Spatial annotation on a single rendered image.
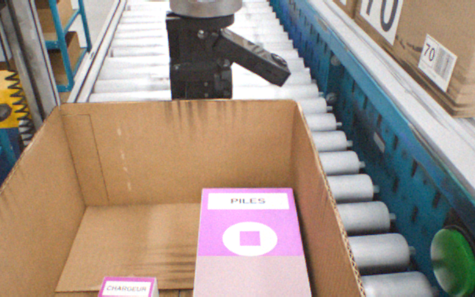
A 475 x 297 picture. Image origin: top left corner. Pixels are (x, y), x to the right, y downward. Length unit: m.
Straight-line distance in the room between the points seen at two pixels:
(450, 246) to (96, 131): 0.42
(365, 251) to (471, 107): 0.23
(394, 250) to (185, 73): 0.35
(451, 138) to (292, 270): 0.25
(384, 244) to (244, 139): 0.23
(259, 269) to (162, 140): 0.21
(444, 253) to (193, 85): 0.35
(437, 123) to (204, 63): 0.30
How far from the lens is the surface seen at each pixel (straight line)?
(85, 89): 0.98
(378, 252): 0.58
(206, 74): 0.54
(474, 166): 0.52
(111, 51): 1.16
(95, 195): 0.61
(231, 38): 0.55
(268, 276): 0.43
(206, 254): 0.44
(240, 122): 0.52
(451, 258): 0.49
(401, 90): 0.64
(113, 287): 0.47
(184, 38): 0.54
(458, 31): 0.61
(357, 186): 0.67
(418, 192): 0.64
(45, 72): 0.72
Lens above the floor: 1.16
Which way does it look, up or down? 35 degrees down
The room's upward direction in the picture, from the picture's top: straight up
